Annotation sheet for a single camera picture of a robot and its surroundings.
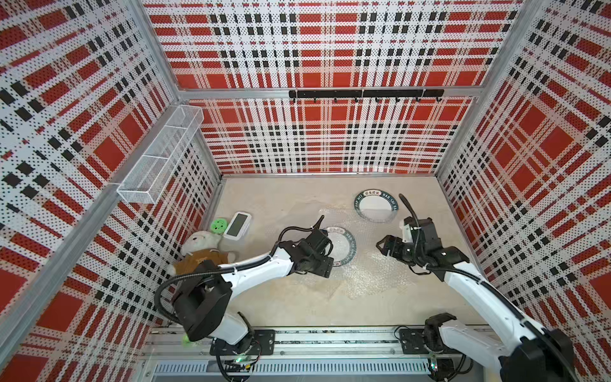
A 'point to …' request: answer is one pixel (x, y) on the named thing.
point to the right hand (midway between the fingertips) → (389, 248)
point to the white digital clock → (237, 226)
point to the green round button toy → (219, 226)
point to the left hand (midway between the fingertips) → (325, 265)
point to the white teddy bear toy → (200, 241)
